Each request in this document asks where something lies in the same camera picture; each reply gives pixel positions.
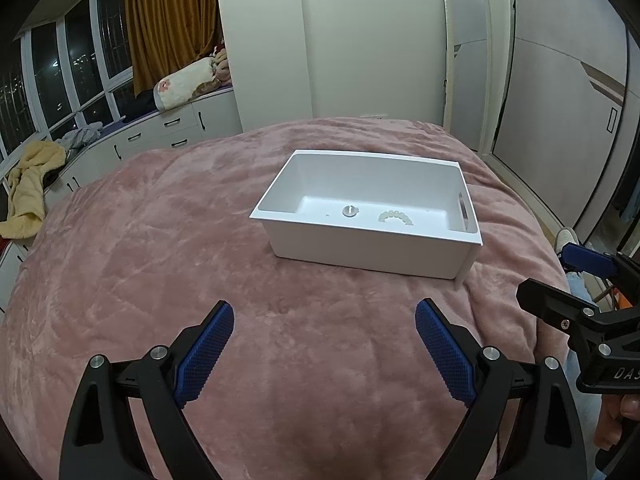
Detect cream rolled pillow with flower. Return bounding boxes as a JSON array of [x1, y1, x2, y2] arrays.
[[153, 56, 221, 110]]

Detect large window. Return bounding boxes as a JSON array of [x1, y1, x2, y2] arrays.
[[0, 0, 136, 173]]

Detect person's right hand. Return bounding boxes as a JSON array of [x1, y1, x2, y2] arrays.
[[594, 393, 640, 455]]

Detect plush toys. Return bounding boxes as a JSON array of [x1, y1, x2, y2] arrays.
[[212, 40, 232, 84]]

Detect white framed mirror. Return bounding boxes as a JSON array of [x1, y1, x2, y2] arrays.
[[440, 0, 494, 154]]

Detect white shoe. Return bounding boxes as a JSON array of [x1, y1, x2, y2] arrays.
[[554, 227, 581, 257]]

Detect yellow fleece robe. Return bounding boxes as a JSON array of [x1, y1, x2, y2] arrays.
[[0, 140, 67, 240]]

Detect grey crumpled clothing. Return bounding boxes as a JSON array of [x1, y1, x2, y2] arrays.
[[52, 122, 104, 149]]

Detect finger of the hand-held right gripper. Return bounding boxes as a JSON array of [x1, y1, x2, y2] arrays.
[[516, 279, 619, 344], [560, 242, 640, 311]]

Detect white rectangular storage box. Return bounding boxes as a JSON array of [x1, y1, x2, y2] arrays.
[[249, 149, 485, 292]]

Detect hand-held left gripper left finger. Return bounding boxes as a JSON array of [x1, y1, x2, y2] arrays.
[[59, 300, 235, 480]]

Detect pink plush blanket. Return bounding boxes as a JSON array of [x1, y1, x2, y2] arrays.
[[0, 117, 572, 480]]

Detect white low cabinets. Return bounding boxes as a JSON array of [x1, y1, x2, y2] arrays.
[[0, 85, 244, 306]]

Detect white pearl bracelet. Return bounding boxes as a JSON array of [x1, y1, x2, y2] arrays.
[[377, 209, 416, 227]]

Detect mustard yellow curtain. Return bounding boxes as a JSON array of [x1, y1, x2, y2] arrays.
[[123, 0, 224, 99]]

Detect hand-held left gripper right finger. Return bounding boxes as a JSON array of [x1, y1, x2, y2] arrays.
[[414, 298, 587, 480]]

